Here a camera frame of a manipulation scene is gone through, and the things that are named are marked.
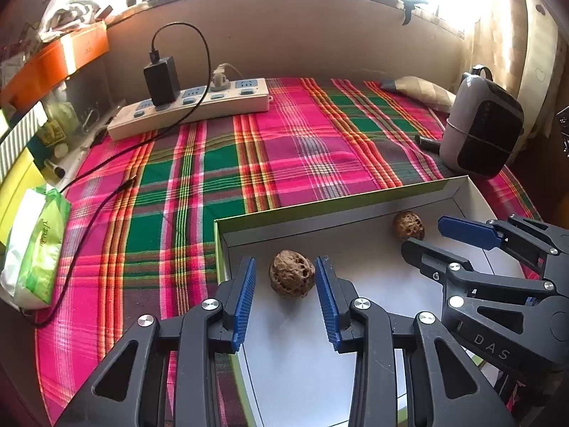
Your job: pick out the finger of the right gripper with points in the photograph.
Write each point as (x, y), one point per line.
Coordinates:
(537, 245)
(456, 275)

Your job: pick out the orange box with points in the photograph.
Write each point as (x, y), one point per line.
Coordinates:
(53, 64)

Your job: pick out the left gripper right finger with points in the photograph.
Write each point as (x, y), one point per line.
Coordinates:
(443, 386)

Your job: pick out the green tissue pack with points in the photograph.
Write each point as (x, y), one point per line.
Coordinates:
(34, 246)

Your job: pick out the yellow green box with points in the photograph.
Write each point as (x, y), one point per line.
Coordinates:
(23, 175)

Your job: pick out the white plug with cable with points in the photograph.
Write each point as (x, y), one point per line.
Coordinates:
(220, 80)

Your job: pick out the striped white box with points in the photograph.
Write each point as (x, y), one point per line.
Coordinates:
(19, 136)

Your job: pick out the small brown walnut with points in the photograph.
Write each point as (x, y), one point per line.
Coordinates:
(407, 224)

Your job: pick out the black power adapter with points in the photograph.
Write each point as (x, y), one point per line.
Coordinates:
(161, 78)

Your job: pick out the beige power strip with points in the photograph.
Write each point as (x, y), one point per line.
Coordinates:
(242, 97)

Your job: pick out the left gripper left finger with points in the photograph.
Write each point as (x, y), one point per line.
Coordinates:
(129, 386)

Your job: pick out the beige patterned curtain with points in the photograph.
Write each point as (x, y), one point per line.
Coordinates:
(521, 44)

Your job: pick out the grey black space heater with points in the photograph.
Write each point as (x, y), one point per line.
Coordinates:
(482, 129)

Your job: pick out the beige pillow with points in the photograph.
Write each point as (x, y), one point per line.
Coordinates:
(426, 92)

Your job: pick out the large brown walnut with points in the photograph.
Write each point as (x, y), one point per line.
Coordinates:
(291, 274)

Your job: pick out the green white cardboard tray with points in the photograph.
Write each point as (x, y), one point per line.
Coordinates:
(287, 372)

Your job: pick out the plaid pink green cloth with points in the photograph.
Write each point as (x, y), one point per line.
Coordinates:
(140, 237)

